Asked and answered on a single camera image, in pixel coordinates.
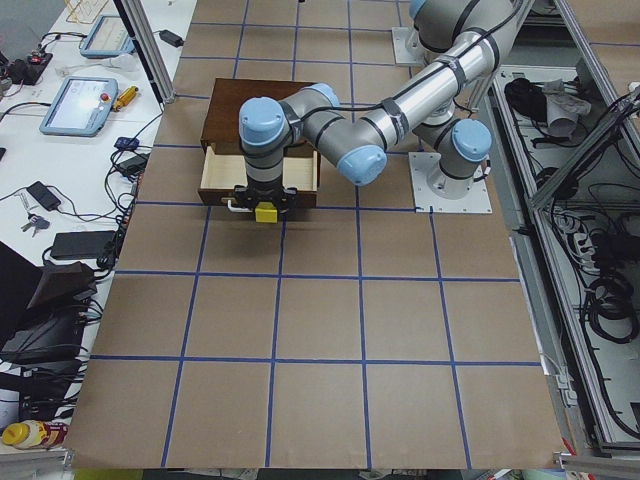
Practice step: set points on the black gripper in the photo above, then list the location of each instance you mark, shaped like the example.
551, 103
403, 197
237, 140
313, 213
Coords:
263, 195

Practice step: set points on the yellow block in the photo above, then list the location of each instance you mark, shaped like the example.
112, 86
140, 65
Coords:
266, 212

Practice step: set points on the dark wooden drawer box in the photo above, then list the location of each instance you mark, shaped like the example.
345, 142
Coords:
224, 165

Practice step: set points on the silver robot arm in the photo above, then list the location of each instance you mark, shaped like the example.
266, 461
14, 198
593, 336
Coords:
470, 38

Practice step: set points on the yellow screwdriver tool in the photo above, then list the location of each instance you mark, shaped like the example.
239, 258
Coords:
125, 98

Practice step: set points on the black power adapter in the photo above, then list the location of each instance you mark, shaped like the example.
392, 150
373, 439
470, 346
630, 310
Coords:
171, 38

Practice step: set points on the near blue teach pendant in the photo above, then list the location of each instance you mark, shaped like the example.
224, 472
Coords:
81, 107

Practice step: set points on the blue teach pendant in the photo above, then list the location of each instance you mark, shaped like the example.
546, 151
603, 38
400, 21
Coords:
107, 38
81, 107

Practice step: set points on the black laptop brick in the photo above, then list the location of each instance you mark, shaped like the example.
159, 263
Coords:
81, 244

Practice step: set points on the far blue teach pendant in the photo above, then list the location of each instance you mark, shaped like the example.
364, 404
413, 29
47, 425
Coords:
107, 38

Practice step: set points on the black smartphone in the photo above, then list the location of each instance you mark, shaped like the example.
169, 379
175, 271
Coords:
44, 196

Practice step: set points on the keys bunch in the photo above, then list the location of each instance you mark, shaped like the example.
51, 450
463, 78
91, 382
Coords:
35, 223

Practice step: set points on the yellow bottle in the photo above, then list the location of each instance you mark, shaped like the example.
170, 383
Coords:
32, 434

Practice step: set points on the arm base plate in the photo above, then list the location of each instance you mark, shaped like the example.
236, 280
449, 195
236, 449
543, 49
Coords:
408, 51
434, 192

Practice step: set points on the aluminium frame post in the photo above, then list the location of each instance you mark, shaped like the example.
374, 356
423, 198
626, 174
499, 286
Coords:
136, 23

